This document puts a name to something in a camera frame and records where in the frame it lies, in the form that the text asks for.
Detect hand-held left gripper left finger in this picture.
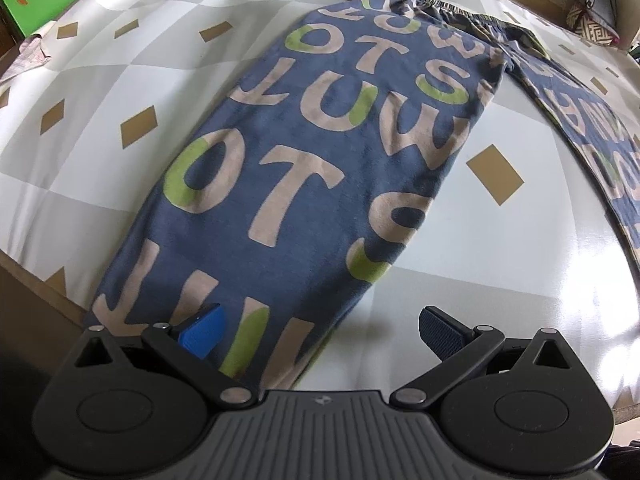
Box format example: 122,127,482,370
75,304,262,408

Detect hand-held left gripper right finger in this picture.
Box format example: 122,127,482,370
389,306,569,408

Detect blue lettered pants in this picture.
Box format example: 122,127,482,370
90,0,640,391

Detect pink checked cloth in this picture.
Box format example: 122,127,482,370
0,35,51,86

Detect grey white checked tablecloth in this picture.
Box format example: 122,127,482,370
0,0,640,411

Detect patterned cushion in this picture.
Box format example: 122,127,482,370
565,0,623,48

